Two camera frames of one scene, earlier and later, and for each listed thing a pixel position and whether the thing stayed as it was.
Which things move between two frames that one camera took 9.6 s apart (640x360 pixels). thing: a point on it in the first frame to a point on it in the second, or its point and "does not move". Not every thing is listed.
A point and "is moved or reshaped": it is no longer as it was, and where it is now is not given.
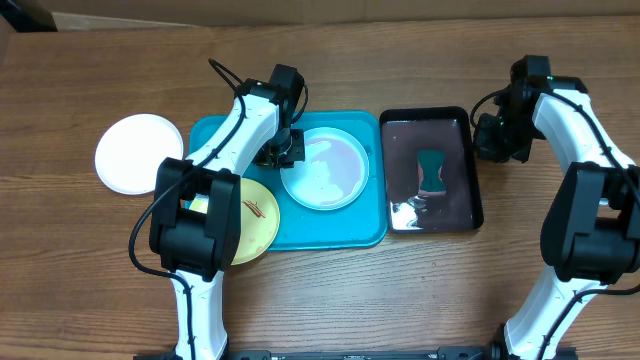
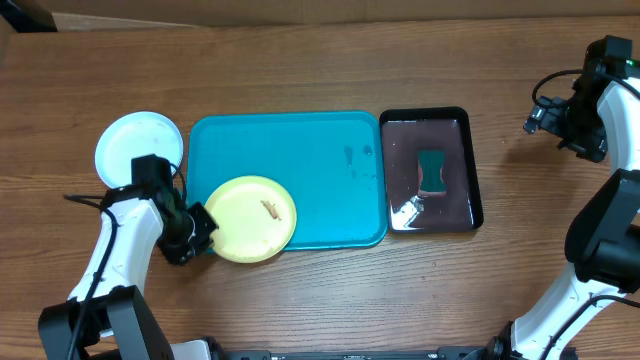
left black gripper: x=263 y=160 to x=175 y=253
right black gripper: x=488 y=151 to x=595 y=149
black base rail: x=363 y=354 does not move
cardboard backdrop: x=72 y=15 does not move
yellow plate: x=259 y=221 is moved or reshaped
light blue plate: x=334 y=172 to x=133 y=135
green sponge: x=431 y=172 does not move
